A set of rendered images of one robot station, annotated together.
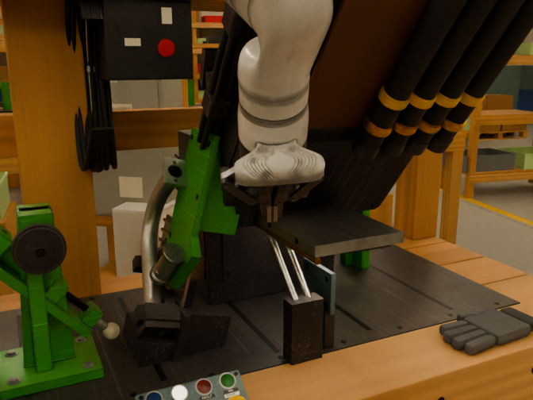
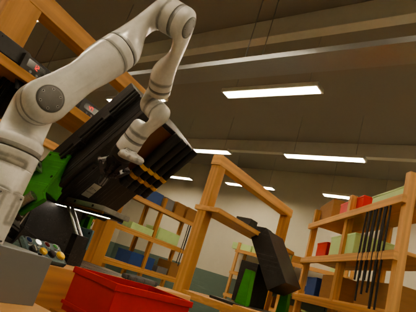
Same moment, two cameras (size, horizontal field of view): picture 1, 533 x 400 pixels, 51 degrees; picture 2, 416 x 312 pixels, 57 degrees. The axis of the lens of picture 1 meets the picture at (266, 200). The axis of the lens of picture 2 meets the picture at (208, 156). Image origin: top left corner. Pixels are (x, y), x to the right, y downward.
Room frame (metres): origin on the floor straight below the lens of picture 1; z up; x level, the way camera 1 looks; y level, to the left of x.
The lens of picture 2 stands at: (-0.58, 0.45, 1.00)
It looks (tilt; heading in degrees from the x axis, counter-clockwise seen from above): 17 degrees up; 327
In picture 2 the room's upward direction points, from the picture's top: 18 degrees clockwise
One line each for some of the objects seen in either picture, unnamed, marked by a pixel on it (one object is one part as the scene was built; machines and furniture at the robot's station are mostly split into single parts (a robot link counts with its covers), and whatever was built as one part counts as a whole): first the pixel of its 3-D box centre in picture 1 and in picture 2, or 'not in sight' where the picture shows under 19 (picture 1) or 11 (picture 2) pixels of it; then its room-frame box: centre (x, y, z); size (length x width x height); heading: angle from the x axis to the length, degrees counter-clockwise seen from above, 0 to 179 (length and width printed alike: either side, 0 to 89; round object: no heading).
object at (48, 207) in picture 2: (257, 207); (42, 207); (1.20, 0.02, 1.07); 0.30 x 0.18 x 0.34; 116
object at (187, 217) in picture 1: (209, 190); (51, 178); (0.94, 0.10, 1.17); 0.13 x 0.12 x 0.20; 116
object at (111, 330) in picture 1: (102, 324); not in sight; (0.86, 0.27, 0.96); 0.06 x 0.03 x 0.06; 116
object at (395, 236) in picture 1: (297, 216); (80, 206); (0.97, -0.06, 1.11); 0.39 x 0.16 x 0.03; 26
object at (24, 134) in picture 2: not in sight; (31, 119); (0.26, 0.34, 1.19); 0.09 x 0.09 x 0.17; 5
